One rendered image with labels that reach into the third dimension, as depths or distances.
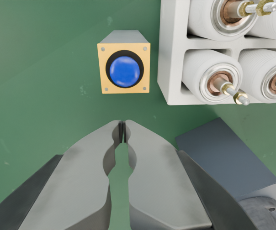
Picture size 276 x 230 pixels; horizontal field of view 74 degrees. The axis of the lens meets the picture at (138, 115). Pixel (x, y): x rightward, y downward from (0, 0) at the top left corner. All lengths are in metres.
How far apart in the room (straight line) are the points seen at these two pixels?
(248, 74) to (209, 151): 0.27
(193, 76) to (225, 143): 0.31
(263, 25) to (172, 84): 0.19
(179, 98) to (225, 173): 0.24
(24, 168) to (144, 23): 0.70
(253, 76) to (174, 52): 0.16
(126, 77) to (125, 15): 0.34
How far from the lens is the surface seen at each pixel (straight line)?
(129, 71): 0.25
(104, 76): 0.27
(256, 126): 0.83
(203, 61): 0.37
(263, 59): 0.44
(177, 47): 0.41
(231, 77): 0.38
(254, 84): 0.42
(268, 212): 0.52
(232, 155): 0.59
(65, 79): 0.63
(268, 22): 0.42
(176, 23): 0.40
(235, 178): 0.54
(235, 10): 0.34
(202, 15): 0.35
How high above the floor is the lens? 0.57
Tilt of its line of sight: 62 degrees down
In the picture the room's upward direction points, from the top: 174 degrees clockwise
